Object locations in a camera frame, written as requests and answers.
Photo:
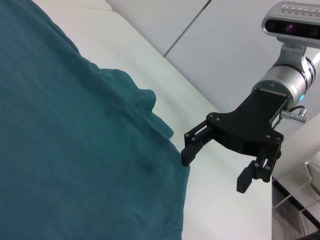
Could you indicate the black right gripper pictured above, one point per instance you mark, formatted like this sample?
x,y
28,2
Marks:
x,y
252,125

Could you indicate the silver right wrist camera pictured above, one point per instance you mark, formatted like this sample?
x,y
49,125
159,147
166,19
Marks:
x,y
290,23

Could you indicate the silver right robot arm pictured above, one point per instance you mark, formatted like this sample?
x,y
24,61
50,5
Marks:
x,y
287,77

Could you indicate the white curved plastic object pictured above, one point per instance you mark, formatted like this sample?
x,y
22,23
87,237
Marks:
x,y
313,175

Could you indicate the teal blue t-shirt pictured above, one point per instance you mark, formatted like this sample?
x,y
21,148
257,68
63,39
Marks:
x,y
75,137

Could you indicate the white metal frame rail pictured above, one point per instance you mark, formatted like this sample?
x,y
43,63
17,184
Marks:
x,y
290,198

